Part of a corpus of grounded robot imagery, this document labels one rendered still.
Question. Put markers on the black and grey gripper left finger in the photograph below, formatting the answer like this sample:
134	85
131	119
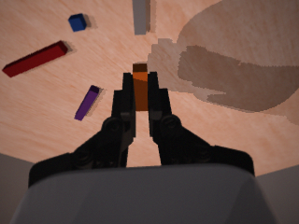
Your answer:
106	149

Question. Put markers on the purple rod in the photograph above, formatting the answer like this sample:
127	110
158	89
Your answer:
87	102

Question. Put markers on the small blue cube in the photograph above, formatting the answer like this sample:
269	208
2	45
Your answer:
77	22

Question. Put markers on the dark red rod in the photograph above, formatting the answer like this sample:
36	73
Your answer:
35	59

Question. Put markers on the orange rod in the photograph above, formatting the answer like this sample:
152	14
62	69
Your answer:
140	76

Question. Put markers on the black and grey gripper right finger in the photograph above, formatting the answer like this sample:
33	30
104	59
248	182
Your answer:
178	145

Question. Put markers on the grey rod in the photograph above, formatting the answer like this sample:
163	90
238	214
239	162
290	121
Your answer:
139	12

